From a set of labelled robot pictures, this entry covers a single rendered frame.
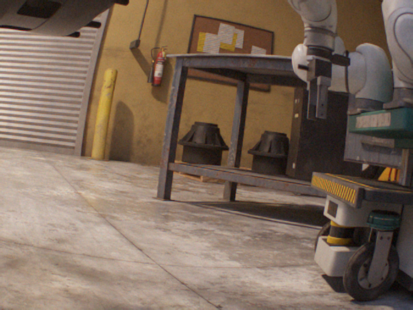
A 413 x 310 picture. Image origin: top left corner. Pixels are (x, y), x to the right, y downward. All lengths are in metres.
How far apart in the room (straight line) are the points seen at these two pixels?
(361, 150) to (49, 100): 4.55
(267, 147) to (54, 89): 2.67
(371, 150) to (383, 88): 0.91
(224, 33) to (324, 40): 5.85
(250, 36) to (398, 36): 6.32
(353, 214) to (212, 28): 5.87
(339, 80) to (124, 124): 5.10
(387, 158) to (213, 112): 4.72
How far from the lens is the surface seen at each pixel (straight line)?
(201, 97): 7.04
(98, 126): 6.27
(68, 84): 6.54
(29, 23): 1.13
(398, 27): 1.13
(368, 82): 1.79
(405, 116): 1.29
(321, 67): 1.36
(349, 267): 1.35
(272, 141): 5.65
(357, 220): 1.46
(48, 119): 6.49
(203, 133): 5.77
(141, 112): 6.78
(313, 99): 1.47
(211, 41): 7.12
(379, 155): 2.64
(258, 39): 7.44
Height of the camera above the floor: 0.38
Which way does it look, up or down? 2 degrees down
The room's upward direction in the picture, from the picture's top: 7 degrees clockwise
